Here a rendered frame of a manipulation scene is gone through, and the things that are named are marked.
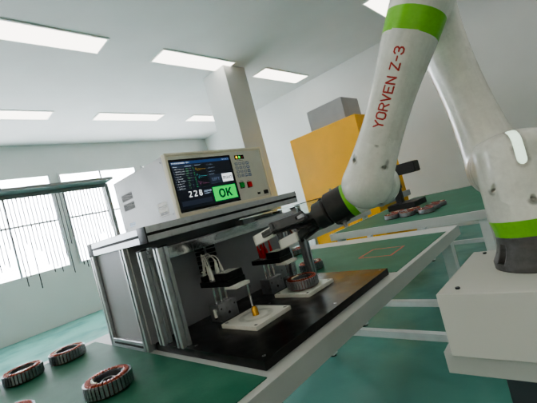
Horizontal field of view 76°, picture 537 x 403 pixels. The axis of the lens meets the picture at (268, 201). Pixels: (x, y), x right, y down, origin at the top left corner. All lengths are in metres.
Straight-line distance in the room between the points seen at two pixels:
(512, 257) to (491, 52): 5.50
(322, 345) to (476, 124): 0.61
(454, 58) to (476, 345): 0.60
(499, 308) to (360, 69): 6.28
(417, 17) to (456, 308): 0.53
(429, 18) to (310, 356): 0.73
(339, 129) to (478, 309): 4.22
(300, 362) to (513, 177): 0.54
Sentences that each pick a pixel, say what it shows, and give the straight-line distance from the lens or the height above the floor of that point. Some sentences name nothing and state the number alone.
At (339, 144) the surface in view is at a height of 1.65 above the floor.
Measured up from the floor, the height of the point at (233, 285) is 0.88.
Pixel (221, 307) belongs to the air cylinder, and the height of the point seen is 0.81.
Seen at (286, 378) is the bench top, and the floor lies 0.73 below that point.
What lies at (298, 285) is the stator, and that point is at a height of 0.80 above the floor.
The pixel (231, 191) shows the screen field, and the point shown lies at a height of 1.17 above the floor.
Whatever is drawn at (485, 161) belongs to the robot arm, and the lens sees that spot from 0.75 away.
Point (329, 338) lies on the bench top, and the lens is 0.90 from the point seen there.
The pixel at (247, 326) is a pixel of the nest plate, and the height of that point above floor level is 0.78.
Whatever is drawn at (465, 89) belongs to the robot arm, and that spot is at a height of 1.22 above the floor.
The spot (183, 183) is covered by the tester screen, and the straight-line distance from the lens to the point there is 1.12.
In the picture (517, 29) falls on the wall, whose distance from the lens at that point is 6.17.
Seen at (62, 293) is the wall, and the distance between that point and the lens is 7.44.
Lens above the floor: 1.08
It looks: 1 degrees up
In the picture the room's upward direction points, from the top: 15 degrees counter-clockwise
